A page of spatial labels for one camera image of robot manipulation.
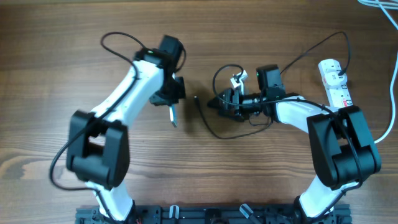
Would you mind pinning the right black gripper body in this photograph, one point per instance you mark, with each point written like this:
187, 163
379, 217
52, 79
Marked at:
240, 107

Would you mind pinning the white power strip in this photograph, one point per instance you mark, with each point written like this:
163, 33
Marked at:
338, 97

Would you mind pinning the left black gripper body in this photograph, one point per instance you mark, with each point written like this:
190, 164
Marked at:
171, 89

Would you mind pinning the black mounting rail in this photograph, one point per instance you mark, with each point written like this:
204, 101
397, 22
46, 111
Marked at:
274, 213

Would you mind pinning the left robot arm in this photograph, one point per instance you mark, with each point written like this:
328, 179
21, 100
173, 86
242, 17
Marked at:
98, 151

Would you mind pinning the blue Galaxy smartphone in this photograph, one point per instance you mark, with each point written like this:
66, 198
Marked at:
173, 117

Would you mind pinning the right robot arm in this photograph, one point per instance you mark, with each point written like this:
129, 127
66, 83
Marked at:
343, 150

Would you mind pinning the white USB charger plug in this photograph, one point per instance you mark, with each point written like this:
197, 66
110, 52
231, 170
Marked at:
333, 79

